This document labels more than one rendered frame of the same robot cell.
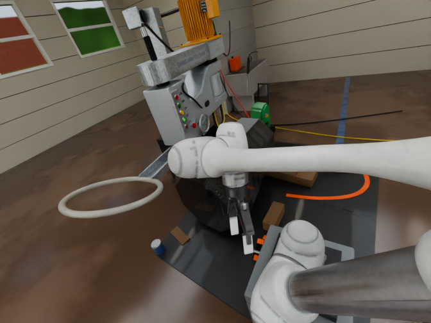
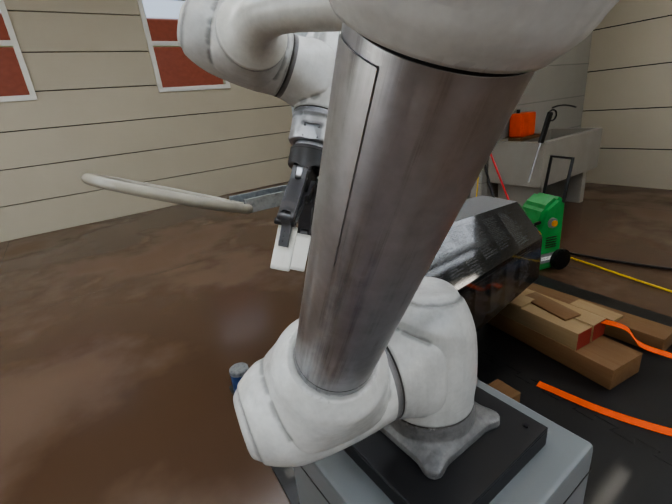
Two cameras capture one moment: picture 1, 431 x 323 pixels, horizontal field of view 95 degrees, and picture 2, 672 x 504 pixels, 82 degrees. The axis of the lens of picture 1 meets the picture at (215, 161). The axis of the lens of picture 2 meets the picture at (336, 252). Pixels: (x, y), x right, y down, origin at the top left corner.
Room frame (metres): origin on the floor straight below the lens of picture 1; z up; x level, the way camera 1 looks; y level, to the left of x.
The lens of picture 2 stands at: (-0.13, -0.28, 1.39)
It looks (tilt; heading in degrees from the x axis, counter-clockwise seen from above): 21 degrees down; 18
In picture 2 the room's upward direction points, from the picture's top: 6 degrees counter-clockwise
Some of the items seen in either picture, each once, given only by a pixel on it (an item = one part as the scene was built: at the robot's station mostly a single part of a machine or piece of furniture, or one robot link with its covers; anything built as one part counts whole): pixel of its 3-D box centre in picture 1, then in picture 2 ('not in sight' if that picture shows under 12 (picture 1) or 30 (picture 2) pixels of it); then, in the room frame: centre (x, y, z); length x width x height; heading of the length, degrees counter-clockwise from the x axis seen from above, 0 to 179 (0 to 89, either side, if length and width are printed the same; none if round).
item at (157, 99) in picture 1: (180, 111); not in sight; (1.48, 0.16, 1.32); 0.36 x 0.22 x 0.45; 147
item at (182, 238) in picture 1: (179, 235); not in sight; (1.43, 0.59, 0.02); 0.25 x 0.10 x 0.01; 34
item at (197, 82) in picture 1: (201, 98); not in sight; (1.74, -0.02, 1.30); 0.74 x 0.23 x 0.49; 147
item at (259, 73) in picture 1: (249, 85); (543, 172); (4.90, -1.29, 0.43); 1.30 x 0.62 x 0.86; 142
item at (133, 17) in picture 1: (135, 18); not in sight; (2.37, 0.37, 2.00); 0.20 x 0.18 x 0.15; 47
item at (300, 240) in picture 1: (300, 247); (422, 344); (0.42, -0.24, 1.00); 0.18 x 0.16 x 0.22; 132
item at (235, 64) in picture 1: (236, 63); (524, 123); (4.93, -1.05, 0.99); 0.50 x 0.22 x 0.33; 142
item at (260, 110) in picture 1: (259, 112); (540, 214); (3.13, -0.94, 0.43); 0.35 x 0.35 x 0.87; 32
